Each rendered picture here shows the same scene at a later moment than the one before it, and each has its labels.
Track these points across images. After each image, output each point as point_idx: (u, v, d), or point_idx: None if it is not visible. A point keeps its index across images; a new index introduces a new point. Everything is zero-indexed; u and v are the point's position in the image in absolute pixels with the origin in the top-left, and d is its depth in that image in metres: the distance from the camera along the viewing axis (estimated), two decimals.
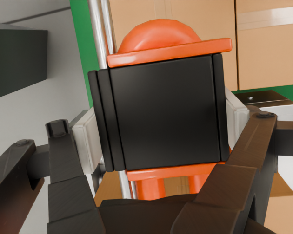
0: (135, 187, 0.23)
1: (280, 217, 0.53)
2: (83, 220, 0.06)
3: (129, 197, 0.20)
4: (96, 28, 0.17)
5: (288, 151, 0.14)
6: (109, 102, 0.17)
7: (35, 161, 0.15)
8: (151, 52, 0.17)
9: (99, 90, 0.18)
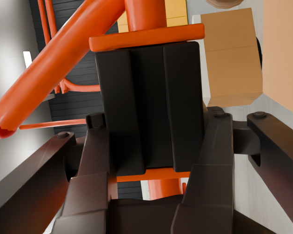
0: None
1: (269, 61, 0.34)
2: (88, 220, 0.06)
3: None
4: None
5: (242, 149, 0.14)
6: None
7: (76, 153, 0.15)
8: None
9: None
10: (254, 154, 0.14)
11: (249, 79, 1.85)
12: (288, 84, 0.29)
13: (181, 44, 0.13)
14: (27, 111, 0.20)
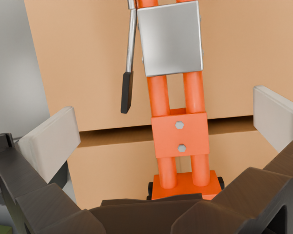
0: None
1: None
2: (76, 222, 0.06)
3: None
4: None
5: None
6: None
7: None
8: None
9: None
10: None
11: None
12: (249, 146, 0.46)
13: None
14: None
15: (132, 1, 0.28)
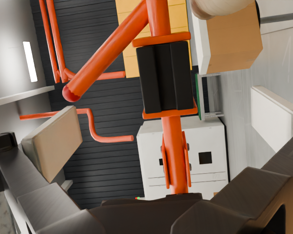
0: None
1: None
2: (76, 222, 0.06)
3: None
4: None
5: None
6: None
7: None
8: None
9: None
10: None
11: (248, 37, 1.91)
12: None
13: (178, 42, 0.27)
14: (89, 84, 0.33)
15: None
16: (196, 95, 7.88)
